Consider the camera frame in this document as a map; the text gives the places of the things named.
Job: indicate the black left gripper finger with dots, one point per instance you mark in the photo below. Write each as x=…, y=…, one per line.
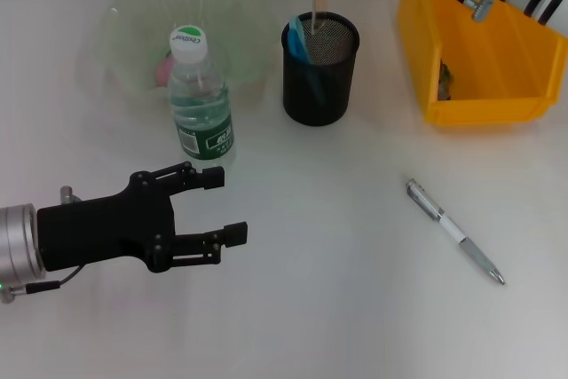
x=235, y=233
x=212, y=177

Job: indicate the green plastic wrapper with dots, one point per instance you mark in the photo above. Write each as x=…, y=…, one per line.
x=445, y=81

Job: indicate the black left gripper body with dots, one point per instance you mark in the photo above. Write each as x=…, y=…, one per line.
x=106, y=230

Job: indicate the black mesh pen holder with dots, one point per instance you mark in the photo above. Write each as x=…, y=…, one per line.
x=319, y=95

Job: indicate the clear green-label water bottle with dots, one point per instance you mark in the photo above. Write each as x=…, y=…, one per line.
x=202, y=104

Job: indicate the silver white ballpoint pen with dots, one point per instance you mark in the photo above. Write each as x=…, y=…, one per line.
x=457, y=230

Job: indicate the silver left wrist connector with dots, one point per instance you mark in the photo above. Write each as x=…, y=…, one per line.
x=68, y=195

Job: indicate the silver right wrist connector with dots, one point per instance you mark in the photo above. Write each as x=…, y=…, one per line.
x=483, y=5

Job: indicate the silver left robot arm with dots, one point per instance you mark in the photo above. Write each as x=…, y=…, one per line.
x=18, y=246

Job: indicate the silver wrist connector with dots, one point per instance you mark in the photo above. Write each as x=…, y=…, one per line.
x=68, y=195
x=483, y=5

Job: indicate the translucent green fruit bowl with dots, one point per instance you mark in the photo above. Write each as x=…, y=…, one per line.
x=239, y=19

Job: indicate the pink toy peach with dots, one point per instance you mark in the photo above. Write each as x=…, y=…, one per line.
x=162, y=70

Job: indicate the yellow plastic bin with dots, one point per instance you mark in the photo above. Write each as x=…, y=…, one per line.
x=488, y=64

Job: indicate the blue scissors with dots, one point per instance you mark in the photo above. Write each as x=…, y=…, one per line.
x=299, y=48

